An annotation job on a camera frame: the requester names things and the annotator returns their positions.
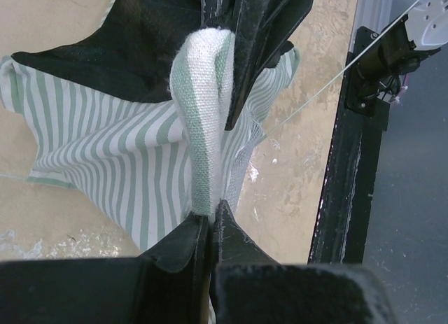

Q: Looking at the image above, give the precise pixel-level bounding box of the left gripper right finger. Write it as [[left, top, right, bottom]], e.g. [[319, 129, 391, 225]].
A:
[[211, 200, 398, 323]]

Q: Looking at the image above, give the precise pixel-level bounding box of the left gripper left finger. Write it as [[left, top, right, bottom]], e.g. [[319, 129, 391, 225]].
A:
[[1, 214, 209, 323]]

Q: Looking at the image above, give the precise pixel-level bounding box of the green striped pet tent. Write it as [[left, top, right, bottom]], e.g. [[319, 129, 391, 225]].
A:
[[1, 0, 300, 251]]

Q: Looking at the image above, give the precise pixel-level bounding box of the white tent pole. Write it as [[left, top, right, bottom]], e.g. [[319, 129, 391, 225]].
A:
[[264, 0, 435, 138]]

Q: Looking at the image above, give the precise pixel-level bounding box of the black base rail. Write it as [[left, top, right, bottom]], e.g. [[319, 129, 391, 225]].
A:
[[307, 25, 391, 265]]

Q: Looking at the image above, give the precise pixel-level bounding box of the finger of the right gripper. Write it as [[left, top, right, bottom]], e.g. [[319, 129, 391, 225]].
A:
[[199, 0, 235, 27], [225, 0, 314, 131]]

